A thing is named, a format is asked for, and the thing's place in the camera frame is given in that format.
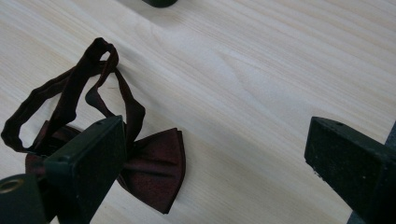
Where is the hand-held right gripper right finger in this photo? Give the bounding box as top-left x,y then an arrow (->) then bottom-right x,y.
304,116 -> 396,224

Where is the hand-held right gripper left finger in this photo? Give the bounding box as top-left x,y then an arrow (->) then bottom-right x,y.
43,115 -> 128,224

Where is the dark red bow tie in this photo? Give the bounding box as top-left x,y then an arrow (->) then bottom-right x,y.
0,37 -> 187,216

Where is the dark rounded object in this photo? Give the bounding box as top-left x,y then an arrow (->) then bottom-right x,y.
141,0 -> 179,8

